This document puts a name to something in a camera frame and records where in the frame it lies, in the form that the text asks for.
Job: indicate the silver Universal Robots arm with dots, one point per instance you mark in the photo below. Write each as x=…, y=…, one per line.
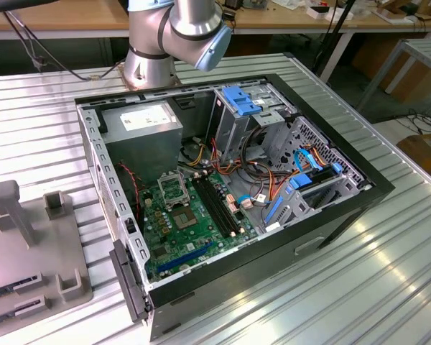
x=190, y=21

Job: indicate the CPU socket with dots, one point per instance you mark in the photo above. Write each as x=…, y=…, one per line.
x=183, y=217

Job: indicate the black RAM slot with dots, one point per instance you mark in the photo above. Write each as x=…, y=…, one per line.
x=209, y=206
x=214, y=206
x=219, y=206
x=223, y=206

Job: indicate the grey metal drive cage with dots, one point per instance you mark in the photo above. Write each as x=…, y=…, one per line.
x=233, y=133

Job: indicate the green motherboard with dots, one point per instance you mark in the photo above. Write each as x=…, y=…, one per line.
x=201, y=233

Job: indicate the blue plastic bay lever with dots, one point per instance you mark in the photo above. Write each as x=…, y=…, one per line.
x=273, y=212

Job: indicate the grey power supply unit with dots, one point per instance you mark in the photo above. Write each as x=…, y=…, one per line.
x=143, y=154

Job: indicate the blue plastic drive latch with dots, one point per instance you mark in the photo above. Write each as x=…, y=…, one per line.
x=237, y=98

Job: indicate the hard disk in blue carrier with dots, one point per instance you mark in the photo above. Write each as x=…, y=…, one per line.
x=300, y=181

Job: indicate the blue expansion slot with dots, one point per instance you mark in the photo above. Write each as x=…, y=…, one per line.
x=186, y=257

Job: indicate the grey metal disk bay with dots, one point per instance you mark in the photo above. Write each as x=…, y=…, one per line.
x=310, y=131

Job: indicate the black open PC case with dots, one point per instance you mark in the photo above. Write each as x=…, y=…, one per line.
x=237, y=287

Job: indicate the black tripod leg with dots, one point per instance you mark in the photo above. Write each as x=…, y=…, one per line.
x=336, y=32

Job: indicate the white flat box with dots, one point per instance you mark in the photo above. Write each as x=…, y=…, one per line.
x=310, y=13

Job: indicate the grey parts rack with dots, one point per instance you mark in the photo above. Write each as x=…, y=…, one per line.
x=39, y=258

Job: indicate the brown cardboard box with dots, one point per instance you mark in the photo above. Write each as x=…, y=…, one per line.
x=427, y=154

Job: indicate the grey metal frame table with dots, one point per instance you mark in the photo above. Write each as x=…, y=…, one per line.
x=427, y=48

